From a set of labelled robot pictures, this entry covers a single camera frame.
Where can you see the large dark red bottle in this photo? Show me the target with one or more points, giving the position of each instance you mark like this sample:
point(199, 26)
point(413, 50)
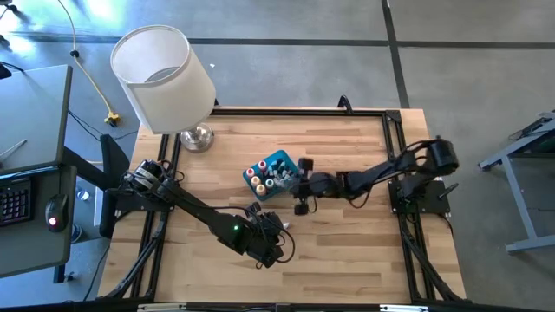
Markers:
point(262, 165)

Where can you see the silver pen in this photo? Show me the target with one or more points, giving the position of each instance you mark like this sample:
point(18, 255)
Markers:
point(13, 148)

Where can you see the black computer mouse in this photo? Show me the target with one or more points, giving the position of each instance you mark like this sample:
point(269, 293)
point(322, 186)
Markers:
point(56, 208)

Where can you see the white-shade silver table lamp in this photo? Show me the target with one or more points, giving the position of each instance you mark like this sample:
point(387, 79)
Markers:
point(173, 104)

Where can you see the silver frame bracket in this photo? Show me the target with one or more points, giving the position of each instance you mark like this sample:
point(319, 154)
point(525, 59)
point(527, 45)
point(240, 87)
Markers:
point(403, 308)
point(160, 308)

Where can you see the large red-tipped bottle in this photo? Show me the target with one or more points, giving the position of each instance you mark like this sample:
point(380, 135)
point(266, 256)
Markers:
point(250, 172)

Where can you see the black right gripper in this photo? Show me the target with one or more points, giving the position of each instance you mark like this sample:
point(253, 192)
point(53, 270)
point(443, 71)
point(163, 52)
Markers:
point(323, 184)

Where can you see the teal plastic bin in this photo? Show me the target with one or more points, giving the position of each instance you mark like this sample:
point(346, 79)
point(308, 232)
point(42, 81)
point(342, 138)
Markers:
point(279, 154)

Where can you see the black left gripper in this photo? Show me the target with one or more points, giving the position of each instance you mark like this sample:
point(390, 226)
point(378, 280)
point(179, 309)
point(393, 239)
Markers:
point(258, 236)

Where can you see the clear water bottle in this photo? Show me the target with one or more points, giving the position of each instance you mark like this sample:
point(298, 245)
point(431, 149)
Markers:
point(82, 194)
point(76, 233)

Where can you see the grey metal table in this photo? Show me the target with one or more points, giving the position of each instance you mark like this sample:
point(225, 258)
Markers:
point(517, 203)

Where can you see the black desk support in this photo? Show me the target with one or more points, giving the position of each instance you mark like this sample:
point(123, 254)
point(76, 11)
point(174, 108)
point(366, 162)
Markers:
point(108, 216)

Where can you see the large yellow-tipped orange bottle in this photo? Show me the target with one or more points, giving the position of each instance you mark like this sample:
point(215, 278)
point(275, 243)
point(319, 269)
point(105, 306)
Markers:
point(260, 189)

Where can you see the dark grey desk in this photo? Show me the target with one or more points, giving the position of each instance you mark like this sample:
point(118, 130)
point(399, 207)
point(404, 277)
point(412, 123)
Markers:
point(39, 255)

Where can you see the small black-labelled dropper bottle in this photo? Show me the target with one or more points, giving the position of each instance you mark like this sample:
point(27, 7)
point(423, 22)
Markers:
point(278, 185)

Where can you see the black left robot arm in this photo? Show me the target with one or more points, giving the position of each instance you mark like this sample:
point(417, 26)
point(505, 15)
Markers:
point(195, 208)

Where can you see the large green food coloring bottle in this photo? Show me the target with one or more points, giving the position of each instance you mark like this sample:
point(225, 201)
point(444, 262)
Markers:
point(269, 183)

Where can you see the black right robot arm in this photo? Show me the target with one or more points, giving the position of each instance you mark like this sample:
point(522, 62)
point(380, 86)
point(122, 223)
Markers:
point(377, 173)

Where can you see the black keyboard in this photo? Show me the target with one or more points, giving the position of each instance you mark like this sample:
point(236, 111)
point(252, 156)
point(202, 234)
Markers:
point(15, 201)

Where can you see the large orange-tipped red bottle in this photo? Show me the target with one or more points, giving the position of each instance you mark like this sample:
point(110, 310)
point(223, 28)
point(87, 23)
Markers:
point(256, 180)

